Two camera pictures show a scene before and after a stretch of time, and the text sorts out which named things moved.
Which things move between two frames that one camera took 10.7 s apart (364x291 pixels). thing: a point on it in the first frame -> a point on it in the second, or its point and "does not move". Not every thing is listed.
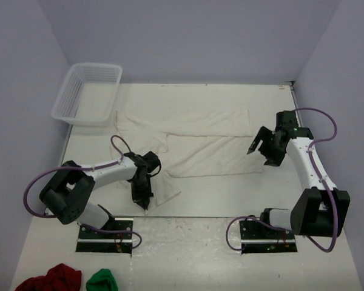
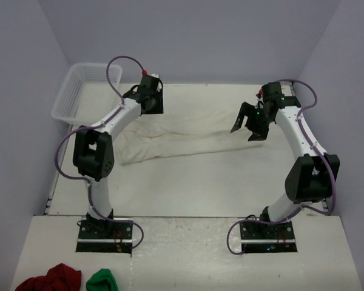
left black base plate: x=90 y=240 does not move
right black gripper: x=264 y=134 -> x=259 y=133
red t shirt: x=60 y=277 does not move
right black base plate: x=255 y=237 does not move
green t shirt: x=102 y=280 does not move
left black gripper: x=142 y=199 -> x=158 y=109
